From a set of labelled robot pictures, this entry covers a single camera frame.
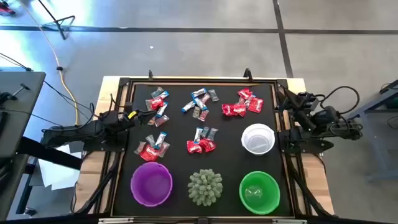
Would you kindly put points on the grey metal table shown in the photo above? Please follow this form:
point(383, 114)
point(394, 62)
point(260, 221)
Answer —
point(377, 149)

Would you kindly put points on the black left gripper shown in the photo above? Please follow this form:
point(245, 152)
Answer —
point(136, 122)

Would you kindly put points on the potted green succulent plant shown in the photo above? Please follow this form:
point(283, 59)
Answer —
point(205, 186)

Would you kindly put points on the black desk beam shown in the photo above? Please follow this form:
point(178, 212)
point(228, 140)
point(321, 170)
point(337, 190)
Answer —
point(49, 153)

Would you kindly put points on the black frame bracket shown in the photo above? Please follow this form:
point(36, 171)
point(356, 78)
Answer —
point(150, 75)
point(247, 74)

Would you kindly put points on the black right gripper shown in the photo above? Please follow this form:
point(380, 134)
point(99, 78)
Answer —
point(306, 101)

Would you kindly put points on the green plastic bucket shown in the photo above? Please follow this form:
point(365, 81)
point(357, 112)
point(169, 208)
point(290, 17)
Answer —
point(267, 186)

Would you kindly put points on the white paper sheets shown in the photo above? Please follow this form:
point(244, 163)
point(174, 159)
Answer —
point(59, 177)

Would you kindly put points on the clear wrapped pink candy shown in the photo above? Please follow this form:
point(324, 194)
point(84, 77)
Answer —
point(206, 99)

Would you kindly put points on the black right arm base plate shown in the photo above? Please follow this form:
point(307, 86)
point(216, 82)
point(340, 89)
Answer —
point(311, 147)

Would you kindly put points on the black table mat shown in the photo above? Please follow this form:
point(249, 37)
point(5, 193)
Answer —
point(177, 161)

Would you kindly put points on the person's foot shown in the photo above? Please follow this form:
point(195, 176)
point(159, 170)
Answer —
point(6, 10)

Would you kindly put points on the yellow tape tag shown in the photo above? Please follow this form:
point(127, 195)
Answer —
point(132, 114)

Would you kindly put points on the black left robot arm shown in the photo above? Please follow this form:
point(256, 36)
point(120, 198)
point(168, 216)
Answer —
point(77, 132)

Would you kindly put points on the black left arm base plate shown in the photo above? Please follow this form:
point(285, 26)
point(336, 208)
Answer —
point(93, 145)

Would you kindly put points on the black desk clamp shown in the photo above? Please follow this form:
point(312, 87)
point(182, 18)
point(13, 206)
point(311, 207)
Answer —
point(6, 96)

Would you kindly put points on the red Skittles packet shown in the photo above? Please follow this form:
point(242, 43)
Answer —
point(228, 109)
point(256, 105)
point(193, 147)
point(207, 145)
point(244, 93)
point(239, 109)
point(156, 104)
point(149, 153)

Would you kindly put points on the grey desk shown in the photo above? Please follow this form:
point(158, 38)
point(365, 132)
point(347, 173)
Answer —
point(28, 102)

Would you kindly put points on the white plastic bucket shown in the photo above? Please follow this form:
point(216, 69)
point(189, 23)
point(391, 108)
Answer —
point(258, 140)

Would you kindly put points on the purple plastic bucket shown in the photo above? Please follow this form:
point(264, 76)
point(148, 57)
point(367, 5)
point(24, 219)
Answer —
point(151, 186)

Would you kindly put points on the black floor stand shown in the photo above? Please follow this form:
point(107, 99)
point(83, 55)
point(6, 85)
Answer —
point(57, 24)

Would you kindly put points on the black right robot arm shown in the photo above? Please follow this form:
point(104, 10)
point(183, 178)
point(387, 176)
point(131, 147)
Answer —
point(329, 116)

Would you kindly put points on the silver metal bracket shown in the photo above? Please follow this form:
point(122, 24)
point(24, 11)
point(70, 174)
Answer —
point(289, 221)
point(115, 220)

